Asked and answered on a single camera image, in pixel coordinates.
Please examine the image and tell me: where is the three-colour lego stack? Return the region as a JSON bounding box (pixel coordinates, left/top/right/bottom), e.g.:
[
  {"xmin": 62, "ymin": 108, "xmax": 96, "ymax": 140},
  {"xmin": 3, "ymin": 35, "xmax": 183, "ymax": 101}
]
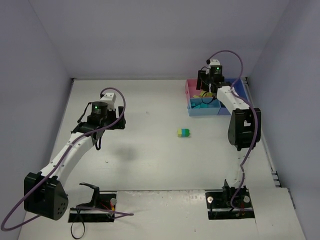
[{"xmin": 177, "ymin": 128, "xmax": 191, "ymax": 138}]

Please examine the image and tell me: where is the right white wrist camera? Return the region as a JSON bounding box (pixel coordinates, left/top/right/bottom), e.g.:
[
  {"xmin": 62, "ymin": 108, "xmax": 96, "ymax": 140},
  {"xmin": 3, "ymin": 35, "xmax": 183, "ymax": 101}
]
[{"xmin": 206, "ymin": 58, "xmax": 221, "ymax": 68}]

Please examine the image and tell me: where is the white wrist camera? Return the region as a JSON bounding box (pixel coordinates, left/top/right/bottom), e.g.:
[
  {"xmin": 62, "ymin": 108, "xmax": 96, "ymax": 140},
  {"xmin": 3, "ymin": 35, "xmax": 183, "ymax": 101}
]
[
  {"xmin": 206, "ymin": 58, "xmax": 221, "ymax": 68},
  {"xmin": 100, "ymin": 92, "xmax": 117, "ymax": 111}
]

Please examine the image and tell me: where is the purple cable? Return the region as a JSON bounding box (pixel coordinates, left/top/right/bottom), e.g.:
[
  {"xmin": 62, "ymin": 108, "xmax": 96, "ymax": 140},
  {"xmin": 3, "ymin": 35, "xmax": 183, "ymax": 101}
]
[
  {"xmin": 206, "ymin": 50, "xmax": 261, "ymax": 213},
  {"xmin": 0, "ymin": 87, "xmax": 135, "ymax": 231}
]

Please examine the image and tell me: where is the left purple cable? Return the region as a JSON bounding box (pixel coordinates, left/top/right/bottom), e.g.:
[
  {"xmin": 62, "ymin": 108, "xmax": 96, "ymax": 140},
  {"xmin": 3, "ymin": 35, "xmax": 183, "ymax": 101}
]
[{"xmin": 0, "ymin": 87, "xmax": 135, "ymax": 231}]

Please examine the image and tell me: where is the periwinkle blue container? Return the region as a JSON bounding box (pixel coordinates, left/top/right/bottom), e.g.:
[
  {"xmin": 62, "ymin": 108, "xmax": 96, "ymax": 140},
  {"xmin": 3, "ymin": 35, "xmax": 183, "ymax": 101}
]
[{"xmin": 216, "ymin": 82, "xmax": 250, "ymax": 115}]

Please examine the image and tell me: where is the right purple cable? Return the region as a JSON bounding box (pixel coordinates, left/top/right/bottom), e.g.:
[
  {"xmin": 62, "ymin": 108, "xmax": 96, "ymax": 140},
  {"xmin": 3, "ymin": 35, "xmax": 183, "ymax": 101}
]
[{"xmin": 206, "ymin": 50, "xmax": 261, "ymax": 213}]

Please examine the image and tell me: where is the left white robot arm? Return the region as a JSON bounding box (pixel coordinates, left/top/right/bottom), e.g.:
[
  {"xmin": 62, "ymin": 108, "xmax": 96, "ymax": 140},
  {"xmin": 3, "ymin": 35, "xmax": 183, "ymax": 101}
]
[{"xmin": 23, "ymin": 101, "xmax": 126, "ymax": 221}]

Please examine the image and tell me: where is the pink container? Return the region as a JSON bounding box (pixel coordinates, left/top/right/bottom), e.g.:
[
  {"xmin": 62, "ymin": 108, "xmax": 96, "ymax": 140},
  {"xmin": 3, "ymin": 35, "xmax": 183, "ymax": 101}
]
[{"xmin": 185, "ymin": 79, "xmax": 206, "ymax": 100}]

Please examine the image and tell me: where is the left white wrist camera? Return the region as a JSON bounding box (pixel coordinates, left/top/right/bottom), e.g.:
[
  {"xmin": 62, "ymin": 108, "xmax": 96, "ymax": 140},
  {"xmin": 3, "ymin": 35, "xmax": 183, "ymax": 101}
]
[{"xmin": 100, "ymin": 92, "xmax": 117, "ymax": 111}]

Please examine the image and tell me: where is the light blue container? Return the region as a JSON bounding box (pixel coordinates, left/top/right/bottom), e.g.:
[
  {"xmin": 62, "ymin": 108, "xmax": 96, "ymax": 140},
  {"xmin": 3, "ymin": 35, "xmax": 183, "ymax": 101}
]
[{"xmin": 187, "ymin": 97, "xmax": 221, "ymax": 117}]

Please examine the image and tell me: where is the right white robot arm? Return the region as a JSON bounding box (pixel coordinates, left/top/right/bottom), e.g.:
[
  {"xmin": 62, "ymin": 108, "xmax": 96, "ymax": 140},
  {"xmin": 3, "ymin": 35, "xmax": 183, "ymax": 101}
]
[{"xmin": 196, "ymin": 62, "xmax": 261, "ymax": 189}]

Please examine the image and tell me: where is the yellow-green curved lego brick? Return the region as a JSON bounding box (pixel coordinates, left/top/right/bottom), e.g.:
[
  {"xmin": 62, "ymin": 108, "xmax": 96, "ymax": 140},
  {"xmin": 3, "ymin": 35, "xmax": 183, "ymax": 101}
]
[{"xmin": 200, "ymin": 91, "xmax": 213, "ymax": 98}]

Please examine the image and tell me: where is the teal curved lego brick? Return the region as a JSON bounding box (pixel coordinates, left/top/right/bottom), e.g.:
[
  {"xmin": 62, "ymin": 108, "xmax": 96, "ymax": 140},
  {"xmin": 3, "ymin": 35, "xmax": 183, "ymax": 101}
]
[{"xmin": 198, "ymin": 103, "xmax": 209, "ymax": 109}]

